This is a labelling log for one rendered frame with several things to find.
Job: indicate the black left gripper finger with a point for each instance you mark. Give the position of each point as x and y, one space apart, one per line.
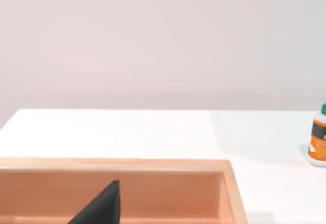
104 206

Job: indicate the shallow salmon-coloured box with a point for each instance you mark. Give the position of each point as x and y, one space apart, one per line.
163 188

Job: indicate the white orange bottle green cap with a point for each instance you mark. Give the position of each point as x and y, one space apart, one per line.
318 142

